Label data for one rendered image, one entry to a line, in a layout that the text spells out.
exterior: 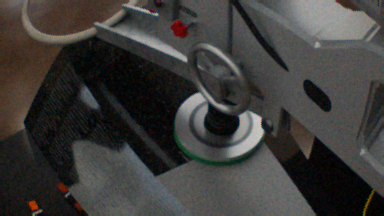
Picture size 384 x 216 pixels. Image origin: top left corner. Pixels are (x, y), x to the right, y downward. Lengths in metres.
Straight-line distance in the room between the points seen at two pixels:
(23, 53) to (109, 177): 1.67
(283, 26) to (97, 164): 0.78
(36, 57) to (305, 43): 2.22
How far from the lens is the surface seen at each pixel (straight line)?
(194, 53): 1.24
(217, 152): 1.57
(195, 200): 1.51
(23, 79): 3.03
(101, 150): 1.68
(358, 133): 1.10
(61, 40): 1.75
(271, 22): 1.11
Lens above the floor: 2.07
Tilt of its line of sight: 49 degrees down
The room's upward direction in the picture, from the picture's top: 1 degrees clockwise
